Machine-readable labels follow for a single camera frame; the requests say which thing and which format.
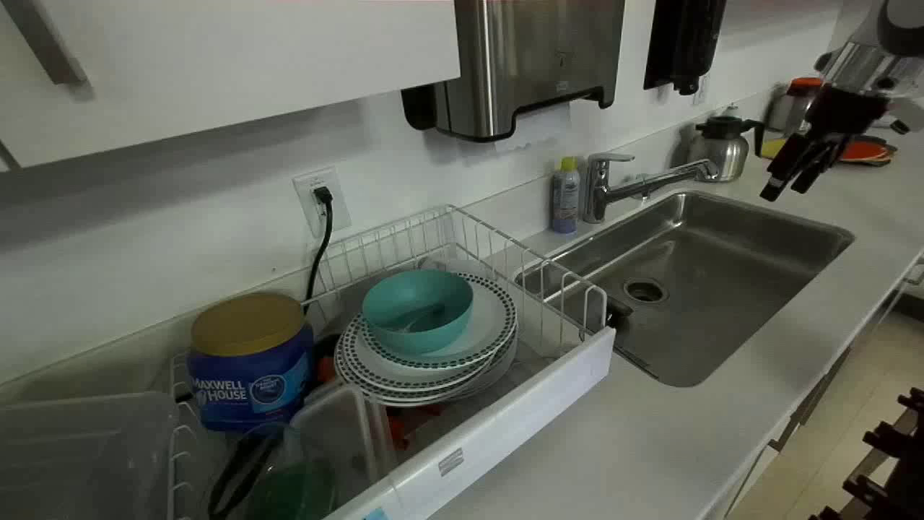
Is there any green plastic dish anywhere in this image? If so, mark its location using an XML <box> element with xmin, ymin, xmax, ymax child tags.
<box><xmin>241</xmin><ymin>460</ymin><xmax>339</xmax><ymax>520</ymax></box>

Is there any teal blue bowl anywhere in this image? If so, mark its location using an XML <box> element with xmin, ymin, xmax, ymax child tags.
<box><xmin>361</xmin><ymin>265</ymin><xmax>475</xmax><ymax>359</ymax></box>

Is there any sink drain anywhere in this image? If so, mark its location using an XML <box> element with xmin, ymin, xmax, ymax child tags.
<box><xmin>622</xmin><ymin>278</ymin><xmax>666</xmax><ymax>303</ymax></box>

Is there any white plate with dotted rim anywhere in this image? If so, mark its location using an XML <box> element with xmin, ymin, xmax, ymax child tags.
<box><xmin>331</xmin><ymin>326</ymin><xmax>518</xmax><ymax>411</ymax></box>
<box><xmin>355</xmin><ymin>275</ymin><xmax>518</xmax><ymax>375</ymax></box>
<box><xmin>344</xmin><ymin>307</ymin><xmax>521</xmax><ymax>391</ymax></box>

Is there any black power cable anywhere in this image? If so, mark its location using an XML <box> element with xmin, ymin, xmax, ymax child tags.
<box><xmin>300</xmin><ymin>186</ymin><xmax>338</xmax><ymax>303</ymax></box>

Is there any grey bottle with yellow cap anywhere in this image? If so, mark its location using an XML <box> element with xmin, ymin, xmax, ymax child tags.
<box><xmin>549</xmin><ymin>157</ymin><xmax>585</xmax><ymax>238</ymax></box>

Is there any grey cabinet handle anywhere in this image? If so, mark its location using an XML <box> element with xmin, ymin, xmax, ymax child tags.
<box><xmin>0</xmin><ymin>0</ymin><xmax>94</xmax><ymax>95</ymax></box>

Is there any chrome faucet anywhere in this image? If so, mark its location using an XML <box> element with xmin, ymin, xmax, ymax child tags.
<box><xmin>583</xmin><ymin>151</ymin><xmax>722</xmax><ymax>226</ymax></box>

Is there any stainless steel sink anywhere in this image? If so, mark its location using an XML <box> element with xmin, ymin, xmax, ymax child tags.
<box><xmin>521</xmin><ymin>186</ymin><xmax>856</xmax><ymax>391</ymax></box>

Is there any white wall outlet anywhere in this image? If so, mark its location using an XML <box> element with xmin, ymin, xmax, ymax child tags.
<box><xmin>292</xmin><ymin>170</ymin><xmax>355</xmax><ymax>239</ymax></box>

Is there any white dish rack drain tray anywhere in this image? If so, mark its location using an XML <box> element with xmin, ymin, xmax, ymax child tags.
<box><xmin>326</xmin><ymin>326</ymin><xmax>616</xmax><ymax>520</ymax></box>

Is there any container with orange lid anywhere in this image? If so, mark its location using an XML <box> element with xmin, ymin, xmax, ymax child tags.
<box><xmin>762</xmin><ymin>76</ymin><xmax>826</xmax><ymax>161</ymax></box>

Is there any black rack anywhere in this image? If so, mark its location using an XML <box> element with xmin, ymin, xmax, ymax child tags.
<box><xmin>810</xmin><ymin>384</ymin><xmax>924</xmax><ymax>520</ymax></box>

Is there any metal kettle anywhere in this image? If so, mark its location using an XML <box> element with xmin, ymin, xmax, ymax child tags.
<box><xmin>683</xmin><ymin>112</ymin><xmax>758</xmax><ymax>189</ymax></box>

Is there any large clear plastic container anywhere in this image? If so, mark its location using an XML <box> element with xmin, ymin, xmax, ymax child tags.
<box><xmin>0</xmin><ymin>388</ymin><xmax>180</xmax><ymax>520</ymax></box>

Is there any black wall dispenser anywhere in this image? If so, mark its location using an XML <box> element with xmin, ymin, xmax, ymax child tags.
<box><xmin>640</xmin><ymin>0</ymin><xmax>729</xmax><ymax>99</ymax></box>

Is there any white upper cabinet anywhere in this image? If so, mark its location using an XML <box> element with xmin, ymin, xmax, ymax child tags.
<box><xmin>0</xmin><ymin>0</ymin><xmax>463</xmax><ymax>174</ymax></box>

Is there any small clear plastic container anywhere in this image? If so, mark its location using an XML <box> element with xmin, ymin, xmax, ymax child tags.
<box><xmin>279</xmin><ymin>384</ymin><xmax>397</xmax><ymax>505</ymax></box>

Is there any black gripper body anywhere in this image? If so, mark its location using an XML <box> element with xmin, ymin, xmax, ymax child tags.
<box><xmin>801</xmin><ymin>83</ymin><xmax>891</xmax><ymax>147</ymax></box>

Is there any blue coffee canister tan lid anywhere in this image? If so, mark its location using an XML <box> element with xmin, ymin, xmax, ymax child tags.
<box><xmin>185</xmin><ymin>288</ymin><xmax>318</xmax><ymax>436</ymax></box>

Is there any white wire dish rack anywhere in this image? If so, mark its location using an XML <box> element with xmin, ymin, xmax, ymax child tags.
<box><xmin>166</xmin><ymin>202</ymin><xmax>615</xmax><ymax>520</ymax></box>

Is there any black utensil handle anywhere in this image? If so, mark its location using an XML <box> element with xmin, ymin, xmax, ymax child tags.
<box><xmin>205</xmin><ymin>431</ymin><xmax>282</xmax><ymax>520</ymax></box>

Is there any stainless paper towel dispenser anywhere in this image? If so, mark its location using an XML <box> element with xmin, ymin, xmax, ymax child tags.
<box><xmin>397</xmin><ymin>0</ymin><xmax>628</xmax><ymax>144</ymax></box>

